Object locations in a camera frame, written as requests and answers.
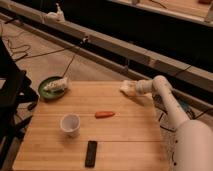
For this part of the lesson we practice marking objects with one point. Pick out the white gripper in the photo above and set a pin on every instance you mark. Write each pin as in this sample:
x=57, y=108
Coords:
x=140, y=87

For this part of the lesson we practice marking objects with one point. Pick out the white sponge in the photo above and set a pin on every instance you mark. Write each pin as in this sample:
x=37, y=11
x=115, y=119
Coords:
x=124, y=89

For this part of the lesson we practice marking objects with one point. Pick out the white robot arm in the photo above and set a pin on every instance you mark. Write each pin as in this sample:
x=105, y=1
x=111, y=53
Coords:
x=193, y=149

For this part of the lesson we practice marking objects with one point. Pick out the white ceramic cup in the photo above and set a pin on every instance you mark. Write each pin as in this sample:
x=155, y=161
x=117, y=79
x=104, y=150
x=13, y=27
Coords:
x=70, y=125

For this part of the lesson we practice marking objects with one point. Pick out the orange carrot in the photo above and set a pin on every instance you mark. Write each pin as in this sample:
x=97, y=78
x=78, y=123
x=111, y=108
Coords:
x=104, y=114

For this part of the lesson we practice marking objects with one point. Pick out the blue power box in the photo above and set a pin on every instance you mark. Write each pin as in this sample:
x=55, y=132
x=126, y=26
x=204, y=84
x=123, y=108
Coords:
x=186, y=108

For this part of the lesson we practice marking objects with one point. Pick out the white crumpled cloth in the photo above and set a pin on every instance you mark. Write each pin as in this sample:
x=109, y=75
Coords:
x=57, y=85

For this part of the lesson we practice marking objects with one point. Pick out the black remote control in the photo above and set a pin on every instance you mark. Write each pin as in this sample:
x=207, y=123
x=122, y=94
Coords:
x=91, y=154

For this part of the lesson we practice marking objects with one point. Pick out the green plate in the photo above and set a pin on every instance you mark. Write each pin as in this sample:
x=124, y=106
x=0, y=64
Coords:
x=50, y=95

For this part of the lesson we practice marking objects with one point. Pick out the black chair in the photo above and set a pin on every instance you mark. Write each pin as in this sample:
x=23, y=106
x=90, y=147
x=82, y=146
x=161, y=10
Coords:
x=15, y=90

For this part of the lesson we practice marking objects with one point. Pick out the white object on rail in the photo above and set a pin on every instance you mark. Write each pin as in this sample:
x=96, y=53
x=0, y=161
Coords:
x=58, y=15

